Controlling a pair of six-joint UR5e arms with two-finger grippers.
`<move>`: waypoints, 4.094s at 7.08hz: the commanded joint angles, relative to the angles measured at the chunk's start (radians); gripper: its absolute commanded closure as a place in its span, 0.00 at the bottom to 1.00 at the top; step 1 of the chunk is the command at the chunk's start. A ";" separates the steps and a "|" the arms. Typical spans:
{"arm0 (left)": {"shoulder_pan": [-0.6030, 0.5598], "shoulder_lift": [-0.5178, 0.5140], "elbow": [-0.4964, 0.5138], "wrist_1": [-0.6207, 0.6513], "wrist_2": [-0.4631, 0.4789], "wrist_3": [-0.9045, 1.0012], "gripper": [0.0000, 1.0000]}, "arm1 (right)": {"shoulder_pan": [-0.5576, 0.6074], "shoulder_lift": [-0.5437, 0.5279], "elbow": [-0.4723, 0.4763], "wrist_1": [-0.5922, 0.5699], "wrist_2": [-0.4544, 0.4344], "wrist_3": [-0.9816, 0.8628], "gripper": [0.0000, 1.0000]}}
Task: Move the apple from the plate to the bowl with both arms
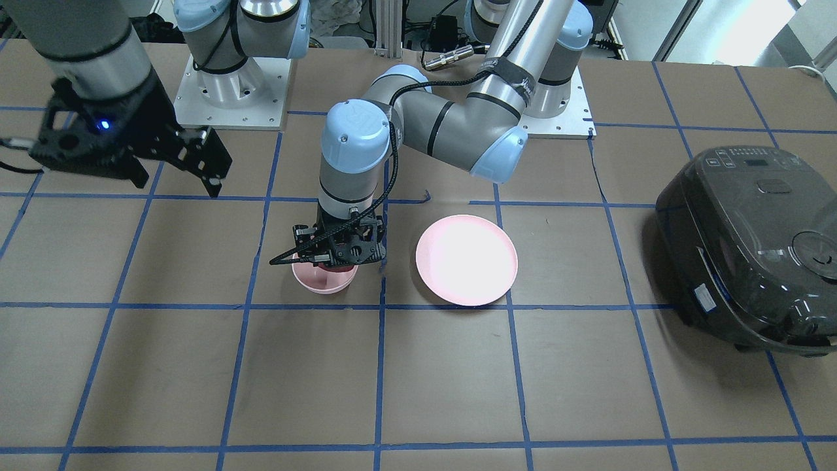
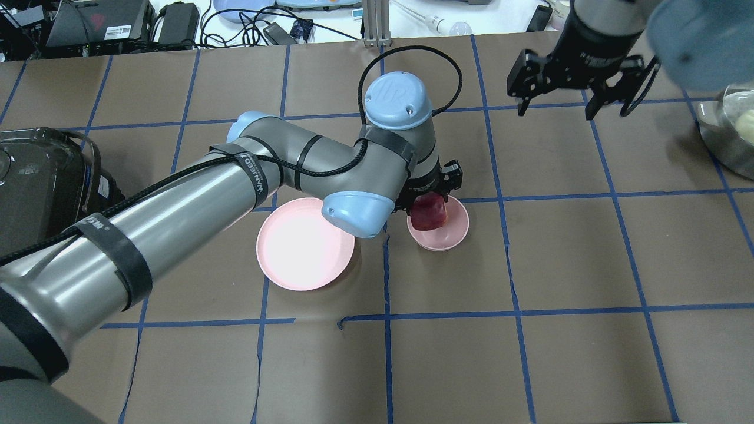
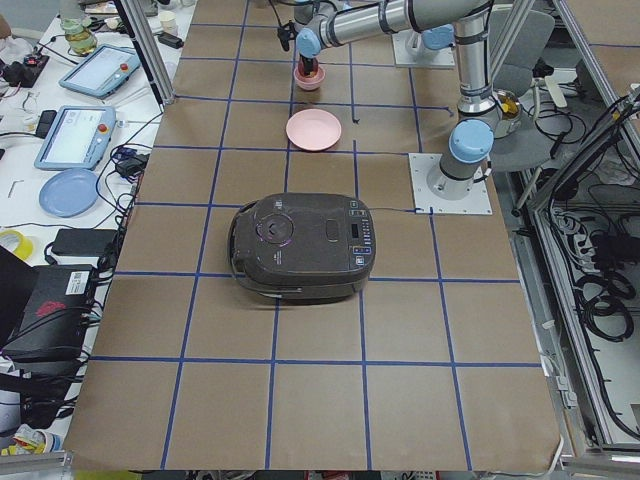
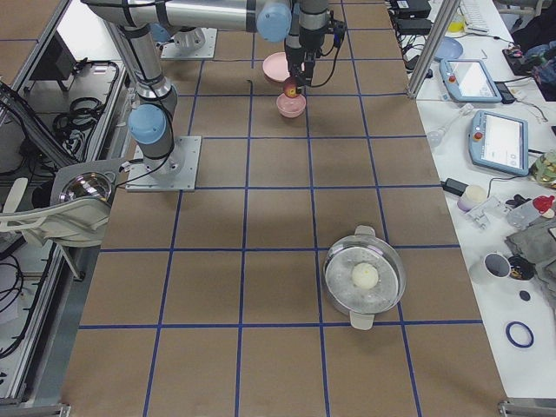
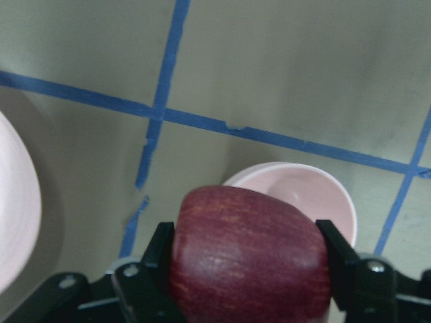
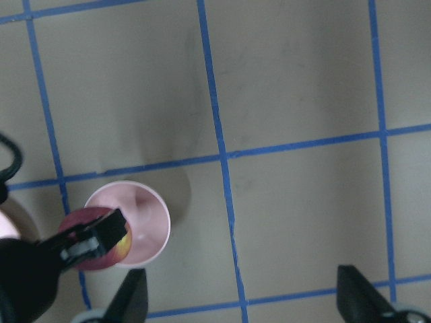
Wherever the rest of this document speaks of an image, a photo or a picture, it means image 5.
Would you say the pink bowl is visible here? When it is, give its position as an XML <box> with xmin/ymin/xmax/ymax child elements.
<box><xmin>224</xmin><ymin>161</ymin><xmax>358</xmax><ymax>246</ymax></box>

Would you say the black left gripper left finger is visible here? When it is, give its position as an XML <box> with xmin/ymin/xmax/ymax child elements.
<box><xmin>114</xmin><ymin>222</ymin><xmax>185</xmax><ymax>322</ymax></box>

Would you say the pink plate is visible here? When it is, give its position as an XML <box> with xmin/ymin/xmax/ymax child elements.
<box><xmin>1</xmin><ymin>114</ymin><xmax>42</xmax><ymax>293</ymax></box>

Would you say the red apple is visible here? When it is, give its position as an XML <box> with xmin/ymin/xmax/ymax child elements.
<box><xmin>169</xmin><ymin>186</ymin><xmax>331</xmax><ymax>322</ymax></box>

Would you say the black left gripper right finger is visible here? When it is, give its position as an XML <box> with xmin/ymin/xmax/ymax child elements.
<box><xmin>316</xmin><ymin>220</ymin><xmax>397</xmax><ymax>322</ymax></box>

